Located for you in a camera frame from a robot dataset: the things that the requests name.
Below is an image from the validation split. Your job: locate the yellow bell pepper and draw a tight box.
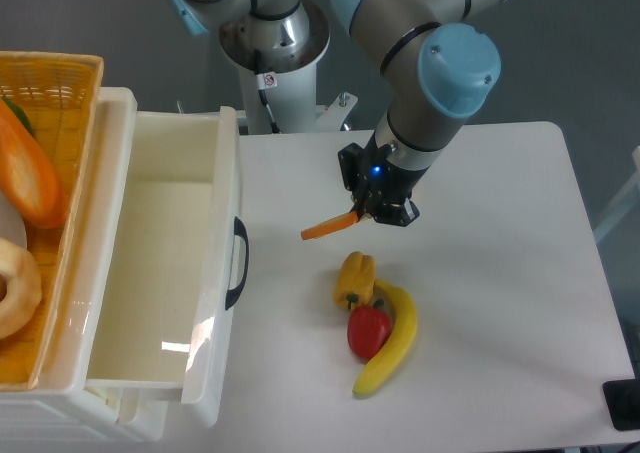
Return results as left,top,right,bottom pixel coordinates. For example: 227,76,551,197
332,251,376,310

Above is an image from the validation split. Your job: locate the white chair frame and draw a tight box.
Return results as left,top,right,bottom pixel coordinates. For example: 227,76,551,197
593,147,639,244

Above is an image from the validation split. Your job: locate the black device at edge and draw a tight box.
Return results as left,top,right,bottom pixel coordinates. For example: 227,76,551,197
602,379,639,431

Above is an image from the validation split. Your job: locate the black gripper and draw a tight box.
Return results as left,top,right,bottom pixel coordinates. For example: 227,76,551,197
338,133,429,225

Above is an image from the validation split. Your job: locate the yellow banana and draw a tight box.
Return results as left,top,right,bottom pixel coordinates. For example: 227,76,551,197
352,279,418,398

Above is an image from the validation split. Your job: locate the green vegetable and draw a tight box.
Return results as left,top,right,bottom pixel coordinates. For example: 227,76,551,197
2,96,34,136

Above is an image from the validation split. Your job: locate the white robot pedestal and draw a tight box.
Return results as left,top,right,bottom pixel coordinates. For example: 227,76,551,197
219,0,358,135

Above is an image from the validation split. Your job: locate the open upper white drawer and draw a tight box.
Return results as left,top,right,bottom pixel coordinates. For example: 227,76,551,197
87,107,242,427

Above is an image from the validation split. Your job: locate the red bell pepper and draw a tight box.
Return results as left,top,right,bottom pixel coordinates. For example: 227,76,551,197
347,298,392,360

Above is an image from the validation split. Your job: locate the yellow woven basket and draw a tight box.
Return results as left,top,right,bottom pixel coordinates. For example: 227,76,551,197
1,51,104,392

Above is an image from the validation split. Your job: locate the white plastic drawer cabinet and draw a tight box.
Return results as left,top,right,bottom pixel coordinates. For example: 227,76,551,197
1,87,168,441

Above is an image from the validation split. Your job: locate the black drawer handle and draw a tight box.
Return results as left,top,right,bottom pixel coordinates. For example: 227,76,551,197
225,217,250,310

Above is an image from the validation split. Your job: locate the orange baguette bread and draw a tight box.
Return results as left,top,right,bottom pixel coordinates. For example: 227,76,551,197
1,100,68,229

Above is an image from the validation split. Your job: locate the beige bagel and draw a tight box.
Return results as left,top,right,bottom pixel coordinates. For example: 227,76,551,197
1,238,42,339

